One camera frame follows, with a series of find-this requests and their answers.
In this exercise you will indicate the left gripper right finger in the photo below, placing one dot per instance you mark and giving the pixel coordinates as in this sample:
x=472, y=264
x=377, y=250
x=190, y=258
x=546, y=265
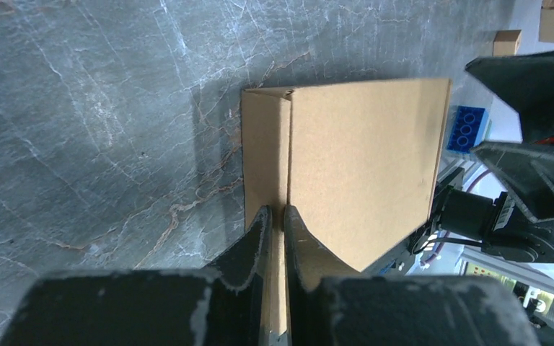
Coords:
x=330, y=303

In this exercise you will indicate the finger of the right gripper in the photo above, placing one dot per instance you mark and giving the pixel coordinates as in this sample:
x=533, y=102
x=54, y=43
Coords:
x=526, y=170
x=526, y=84

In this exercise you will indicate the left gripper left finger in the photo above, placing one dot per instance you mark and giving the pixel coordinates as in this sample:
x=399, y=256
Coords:
x=218, y=304

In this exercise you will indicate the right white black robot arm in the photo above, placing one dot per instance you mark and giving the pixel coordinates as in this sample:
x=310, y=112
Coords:
x=517, y=226

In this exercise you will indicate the wooden letter block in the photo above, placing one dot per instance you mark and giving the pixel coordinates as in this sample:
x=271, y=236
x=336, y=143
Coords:
x=506, y=42

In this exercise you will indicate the blue block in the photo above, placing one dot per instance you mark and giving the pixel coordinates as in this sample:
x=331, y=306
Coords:
x=469, y=129

